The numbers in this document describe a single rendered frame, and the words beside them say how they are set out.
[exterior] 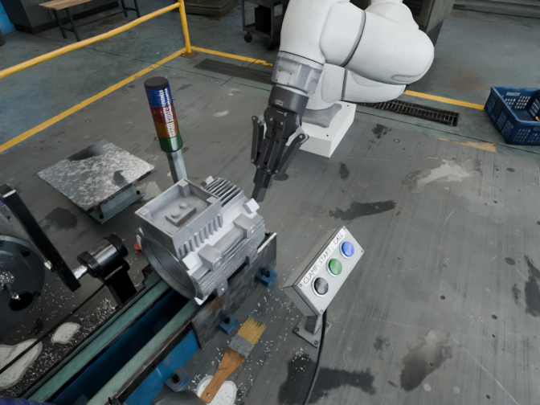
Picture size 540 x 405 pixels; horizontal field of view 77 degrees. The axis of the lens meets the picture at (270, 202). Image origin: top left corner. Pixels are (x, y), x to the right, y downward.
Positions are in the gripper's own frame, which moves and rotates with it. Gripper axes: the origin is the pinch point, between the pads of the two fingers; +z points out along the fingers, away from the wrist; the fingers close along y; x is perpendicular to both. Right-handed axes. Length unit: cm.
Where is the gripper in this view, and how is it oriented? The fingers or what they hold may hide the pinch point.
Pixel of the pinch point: (261, 186)
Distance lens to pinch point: 72.9
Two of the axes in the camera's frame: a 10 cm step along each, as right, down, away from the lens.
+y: 8.1, 4.1, -4.3
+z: -3.0, 9.0, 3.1
